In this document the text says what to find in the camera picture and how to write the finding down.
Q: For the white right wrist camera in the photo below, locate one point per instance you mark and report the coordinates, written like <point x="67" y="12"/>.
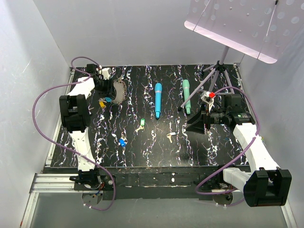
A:
<point x="208" y="98"/>

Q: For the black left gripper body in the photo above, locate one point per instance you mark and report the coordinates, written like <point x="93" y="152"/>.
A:
<point x="102" y="82"/>

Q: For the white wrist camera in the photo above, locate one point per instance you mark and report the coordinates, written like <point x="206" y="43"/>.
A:
<point x="208" y="98"/>
<point x="106" y="73"/>

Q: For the key with blue tag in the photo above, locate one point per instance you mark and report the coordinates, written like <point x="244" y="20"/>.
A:
<point x="123" y="142"/>

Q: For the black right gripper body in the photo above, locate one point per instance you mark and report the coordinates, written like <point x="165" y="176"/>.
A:
<point x="217" y="117"/>

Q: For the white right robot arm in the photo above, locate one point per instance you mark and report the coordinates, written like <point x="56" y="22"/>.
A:
<point x="267" y="184"/>

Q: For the lilac music stand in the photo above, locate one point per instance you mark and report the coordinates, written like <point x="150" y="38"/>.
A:
<point x="262" y="29"/>

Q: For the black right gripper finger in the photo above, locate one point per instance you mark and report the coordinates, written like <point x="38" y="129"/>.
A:
<point x="199" y="116"/>
<point x="198" y="127"/>

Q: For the blue toy microphone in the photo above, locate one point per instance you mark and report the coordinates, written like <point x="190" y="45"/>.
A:
<point x="158" y="100"/>

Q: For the key with black tag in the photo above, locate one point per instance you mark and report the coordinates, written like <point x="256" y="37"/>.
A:
<point x="169" y="136"/>

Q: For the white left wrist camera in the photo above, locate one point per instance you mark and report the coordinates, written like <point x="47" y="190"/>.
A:
<point x="106" y="73"/>

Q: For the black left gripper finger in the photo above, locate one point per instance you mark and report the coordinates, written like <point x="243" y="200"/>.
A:
<point x="101" y="89"/>
<point x="110" y="88"/>

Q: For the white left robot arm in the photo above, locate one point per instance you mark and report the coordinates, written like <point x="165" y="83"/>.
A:
<point x="76" y="119"/>

